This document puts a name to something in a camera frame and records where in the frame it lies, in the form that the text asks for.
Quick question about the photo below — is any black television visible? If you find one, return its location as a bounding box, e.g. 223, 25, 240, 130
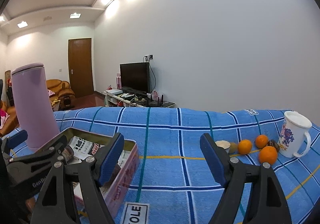
120, 62, 151, 93

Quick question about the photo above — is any green kiwi fruit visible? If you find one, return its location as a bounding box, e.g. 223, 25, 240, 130
228, 142, 238, 154

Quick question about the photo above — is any dark brown passion fruit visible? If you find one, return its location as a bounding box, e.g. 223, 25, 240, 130
267, 140, 280, 152

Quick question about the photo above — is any wall power socket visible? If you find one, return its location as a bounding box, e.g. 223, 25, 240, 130
144, 55, 153, 62

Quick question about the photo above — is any pink metal tin box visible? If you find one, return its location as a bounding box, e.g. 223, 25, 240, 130
53, 127, 139, 217

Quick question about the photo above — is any orange right in row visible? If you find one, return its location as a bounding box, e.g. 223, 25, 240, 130
255, 134, 268, 149

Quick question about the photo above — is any white tv stand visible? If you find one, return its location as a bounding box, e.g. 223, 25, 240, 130
103, 89, 175, 108

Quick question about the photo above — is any blue plaid blanket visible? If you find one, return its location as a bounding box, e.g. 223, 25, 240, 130
4, 106, 320, 224

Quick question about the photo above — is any large orange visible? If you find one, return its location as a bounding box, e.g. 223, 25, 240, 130
258, 146, 278, 165

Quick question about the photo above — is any orange leather armchair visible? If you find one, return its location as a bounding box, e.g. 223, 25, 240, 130
46, 79, 75, 111

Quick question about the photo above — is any brown wooden door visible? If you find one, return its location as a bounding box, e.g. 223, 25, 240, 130
68, 38, 94, 98

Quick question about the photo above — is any white floral mug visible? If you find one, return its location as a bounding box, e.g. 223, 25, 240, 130
278, 110, 312, 158

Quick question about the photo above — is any pink box beside television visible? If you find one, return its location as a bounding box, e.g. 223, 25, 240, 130
116, 73, 121, 89

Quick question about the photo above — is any purple thermos bottle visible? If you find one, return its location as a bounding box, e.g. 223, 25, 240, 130
11, 63, 59, 152

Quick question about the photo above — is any orange in row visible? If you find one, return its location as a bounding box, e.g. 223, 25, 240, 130
238, 139, 253, 155
255, 134, 268, 149

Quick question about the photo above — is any black router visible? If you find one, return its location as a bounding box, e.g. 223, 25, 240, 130
149, 95, 164, 107

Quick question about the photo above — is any printed paper leaflet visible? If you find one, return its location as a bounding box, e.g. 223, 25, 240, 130
67, 136, 136, 170

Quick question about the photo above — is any purple round fruit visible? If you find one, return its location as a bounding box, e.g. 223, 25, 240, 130
108, 164, 121, 186

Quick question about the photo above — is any orange left in row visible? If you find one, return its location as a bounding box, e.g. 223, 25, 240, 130
238, 139, 253, 155

